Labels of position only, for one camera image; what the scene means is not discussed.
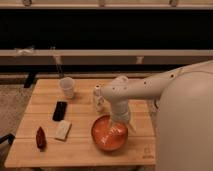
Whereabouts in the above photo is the orange round bowl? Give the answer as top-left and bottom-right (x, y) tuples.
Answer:
(91, 115), (128, 151)

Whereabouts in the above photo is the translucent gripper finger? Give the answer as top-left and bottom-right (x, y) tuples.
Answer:
(107, 121), (116, 134)
(126, 122), (136, 134)

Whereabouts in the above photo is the black clamp at table edge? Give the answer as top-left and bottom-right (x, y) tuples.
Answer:
(0, 134), (15, 144)

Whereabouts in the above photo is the white rectangular block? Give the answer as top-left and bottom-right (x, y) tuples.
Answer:
(55, 120), (71, 140)

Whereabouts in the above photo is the black rectangular object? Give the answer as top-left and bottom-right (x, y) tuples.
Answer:
(52, 101), (67, 121)

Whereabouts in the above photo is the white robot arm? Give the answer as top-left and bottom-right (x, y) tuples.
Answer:
(101, 60), (213, 171)

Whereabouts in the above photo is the dark red pepper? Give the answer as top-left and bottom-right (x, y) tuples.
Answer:
(36, 128), (46, 149)

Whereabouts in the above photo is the clear plastic cup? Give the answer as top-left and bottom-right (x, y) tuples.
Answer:
(59, 77), (74, 98)

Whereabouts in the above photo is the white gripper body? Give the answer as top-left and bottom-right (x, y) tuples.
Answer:
(111, 100), (131, 123)

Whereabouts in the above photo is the small white patterned bottle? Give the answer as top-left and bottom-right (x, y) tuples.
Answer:
(93, 85), (104, 112)

